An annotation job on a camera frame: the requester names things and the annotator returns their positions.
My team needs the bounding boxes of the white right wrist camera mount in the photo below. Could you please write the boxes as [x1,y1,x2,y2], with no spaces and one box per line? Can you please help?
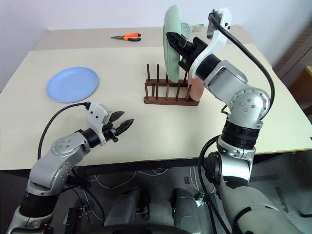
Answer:
[188,7,233,77]

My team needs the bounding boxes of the pink plate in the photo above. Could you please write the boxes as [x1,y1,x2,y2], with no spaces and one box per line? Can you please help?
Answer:
[187,72,205,101]

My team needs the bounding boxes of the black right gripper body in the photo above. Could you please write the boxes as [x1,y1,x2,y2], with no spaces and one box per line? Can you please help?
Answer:
[179,37,208,72]

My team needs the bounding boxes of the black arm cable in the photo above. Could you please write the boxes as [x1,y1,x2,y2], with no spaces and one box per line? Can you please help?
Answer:
[208,9,275,115]
[37,102,90,162]

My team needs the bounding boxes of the thick black body cable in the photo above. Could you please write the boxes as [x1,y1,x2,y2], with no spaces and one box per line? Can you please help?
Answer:
[198,135,235,234]

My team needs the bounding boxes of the silver metal clamp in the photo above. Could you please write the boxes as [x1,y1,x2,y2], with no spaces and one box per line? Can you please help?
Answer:
[180,22,205,34]

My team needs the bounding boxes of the white floor cable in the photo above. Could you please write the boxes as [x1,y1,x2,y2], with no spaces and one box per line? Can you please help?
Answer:
[85,167,173,190]

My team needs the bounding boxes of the dark brown cabinet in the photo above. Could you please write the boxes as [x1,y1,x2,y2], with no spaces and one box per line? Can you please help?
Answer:
[272,23,312,111]

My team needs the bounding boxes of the orange handled pliers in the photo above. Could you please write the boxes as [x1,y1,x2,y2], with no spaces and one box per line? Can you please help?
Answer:
[110,32,142,42]

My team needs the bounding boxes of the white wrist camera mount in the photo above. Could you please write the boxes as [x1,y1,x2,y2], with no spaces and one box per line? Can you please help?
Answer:
[188,7,233,77]
[86,102,113,143]

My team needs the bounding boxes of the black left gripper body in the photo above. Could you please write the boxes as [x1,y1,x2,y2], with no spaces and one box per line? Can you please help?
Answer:
[102,121,120,144]

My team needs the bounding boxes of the green plate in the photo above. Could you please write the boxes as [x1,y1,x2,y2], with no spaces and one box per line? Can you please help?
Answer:
[162,4,183,84]

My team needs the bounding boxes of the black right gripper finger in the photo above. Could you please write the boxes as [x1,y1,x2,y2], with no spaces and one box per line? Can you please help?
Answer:
[166,31,189,56]

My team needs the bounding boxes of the dark rounded grey shape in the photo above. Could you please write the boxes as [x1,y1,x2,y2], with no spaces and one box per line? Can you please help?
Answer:
[104,187,151,228]
[171,188,204,228]

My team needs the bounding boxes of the blue plate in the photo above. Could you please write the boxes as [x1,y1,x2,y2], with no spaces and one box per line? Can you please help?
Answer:
[46,66,99,103]

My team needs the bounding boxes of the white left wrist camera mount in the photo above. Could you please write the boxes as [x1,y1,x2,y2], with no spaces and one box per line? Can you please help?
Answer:
[86,102,113,143]

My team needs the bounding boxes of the wooden dish rack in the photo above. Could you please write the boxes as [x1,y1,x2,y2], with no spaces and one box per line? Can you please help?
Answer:
[143,63,199,107]

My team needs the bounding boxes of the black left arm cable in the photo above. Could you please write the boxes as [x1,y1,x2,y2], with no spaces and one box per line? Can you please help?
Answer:
[37,102,90,162]

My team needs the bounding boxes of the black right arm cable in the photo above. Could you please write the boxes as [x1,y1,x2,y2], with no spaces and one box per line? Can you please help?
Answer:
[208,9,275,115]

